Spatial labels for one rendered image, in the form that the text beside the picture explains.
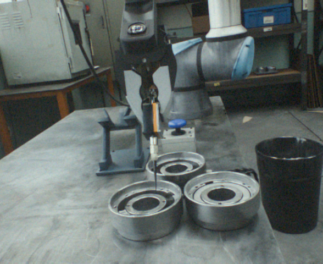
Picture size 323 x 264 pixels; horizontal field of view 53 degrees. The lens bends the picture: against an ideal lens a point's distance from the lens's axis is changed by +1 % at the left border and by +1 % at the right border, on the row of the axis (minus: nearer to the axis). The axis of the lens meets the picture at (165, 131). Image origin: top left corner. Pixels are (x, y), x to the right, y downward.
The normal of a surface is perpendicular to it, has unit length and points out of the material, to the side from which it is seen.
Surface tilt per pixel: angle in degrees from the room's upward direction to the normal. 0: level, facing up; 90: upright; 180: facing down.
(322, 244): 0
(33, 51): 90
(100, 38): 90
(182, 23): 90
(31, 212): 0
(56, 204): 0
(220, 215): 90
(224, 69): 108
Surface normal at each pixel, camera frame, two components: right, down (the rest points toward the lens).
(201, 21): -0.15, 0.16
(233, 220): 0.09, 0.27
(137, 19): -0.13, -0.65
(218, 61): -0.46, 0.31
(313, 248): -0.12, -0.95
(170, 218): 0.63, 0.14
